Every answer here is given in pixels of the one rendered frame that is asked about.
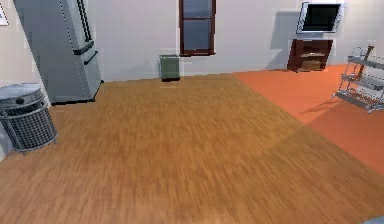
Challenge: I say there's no green bin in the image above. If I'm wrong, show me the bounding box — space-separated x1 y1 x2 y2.
158 54 181 83

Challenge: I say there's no dark red framed window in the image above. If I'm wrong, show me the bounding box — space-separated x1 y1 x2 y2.
178 0 217 57

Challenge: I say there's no dark brown television stand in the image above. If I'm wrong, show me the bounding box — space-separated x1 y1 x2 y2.
286 38 334 73

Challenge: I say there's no grey fridge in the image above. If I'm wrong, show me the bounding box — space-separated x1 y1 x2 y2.
13 0 103 106

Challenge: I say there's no white framed television set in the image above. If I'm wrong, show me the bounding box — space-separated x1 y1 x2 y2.
295 1 345 35

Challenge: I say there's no grey mesh bin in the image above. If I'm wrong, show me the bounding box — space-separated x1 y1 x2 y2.
0 83 60 156

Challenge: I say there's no grey metal shelf rack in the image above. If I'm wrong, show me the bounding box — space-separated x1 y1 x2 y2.
331 45 384 115

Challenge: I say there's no black fridge handle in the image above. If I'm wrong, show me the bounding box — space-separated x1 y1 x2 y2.
83 50 99 66
76 0 93 43
73 40 96 56

